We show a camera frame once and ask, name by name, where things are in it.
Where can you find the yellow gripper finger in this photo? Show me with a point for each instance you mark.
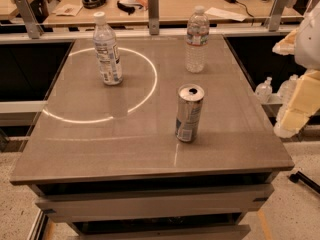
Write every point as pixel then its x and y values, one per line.
pixel 302 101
pixel 286 46

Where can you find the silver redbull can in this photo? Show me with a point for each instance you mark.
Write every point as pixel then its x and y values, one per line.
pixel 189 107

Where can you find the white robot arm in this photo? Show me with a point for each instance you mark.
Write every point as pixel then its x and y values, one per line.
pixel 307 42

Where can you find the small bottle behind table right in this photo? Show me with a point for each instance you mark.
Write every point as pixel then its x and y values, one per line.
pixel 286 88

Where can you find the small bottle behind table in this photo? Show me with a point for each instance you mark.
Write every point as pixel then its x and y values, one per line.
pixel 264 90
pixel 286 88

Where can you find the small bottle behind table left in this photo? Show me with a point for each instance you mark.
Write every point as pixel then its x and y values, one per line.
pixel 264 90

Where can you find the black stand foot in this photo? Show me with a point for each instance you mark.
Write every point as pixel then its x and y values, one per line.
pixel 299 176

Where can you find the white paper sheet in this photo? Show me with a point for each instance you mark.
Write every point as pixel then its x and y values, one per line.
pixel 226 14

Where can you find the clear water bottle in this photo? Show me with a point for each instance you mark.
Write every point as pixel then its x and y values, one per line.
pixel 198 27

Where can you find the black sunglasses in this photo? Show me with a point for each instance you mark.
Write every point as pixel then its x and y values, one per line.
pixel 129 7

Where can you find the labelled white-cap plastic bottle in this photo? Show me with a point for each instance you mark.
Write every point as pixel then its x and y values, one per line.
pixel 107 52

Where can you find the paper note on desk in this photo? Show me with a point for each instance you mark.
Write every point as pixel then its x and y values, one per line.
pixel 68 10

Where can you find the right metal bracket post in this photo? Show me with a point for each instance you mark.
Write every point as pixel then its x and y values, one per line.
pixel 273 21

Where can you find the metal bracket post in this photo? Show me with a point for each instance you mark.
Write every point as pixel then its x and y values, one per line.
pixel 33 28
pixel 273 21
pixel 153 17

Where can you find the grey table drawer frame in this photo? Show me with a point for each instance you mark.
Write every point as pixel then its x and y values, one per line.
pixel 164 207

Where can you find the middle metal bracket post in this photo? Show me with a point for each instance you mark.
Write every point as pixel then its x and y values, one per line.
pixel 153 17

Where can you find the left metal bracket post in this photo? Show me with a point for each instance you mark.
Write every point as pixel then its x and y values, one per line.
pixel 33 28

